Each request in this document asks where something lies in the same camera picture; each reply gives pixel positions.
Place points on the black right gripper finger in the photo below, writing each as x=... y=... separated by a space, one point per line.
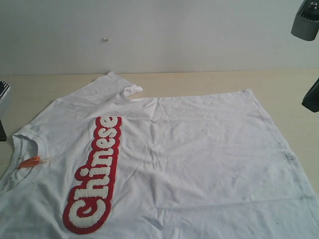
x=311 y=99

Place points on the white t-shirt with red lettering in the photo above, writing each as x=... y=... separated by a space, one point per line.
x=195 y=167

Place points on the orange garment tag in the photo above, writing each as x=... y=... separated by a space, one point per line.
x=31 y=162

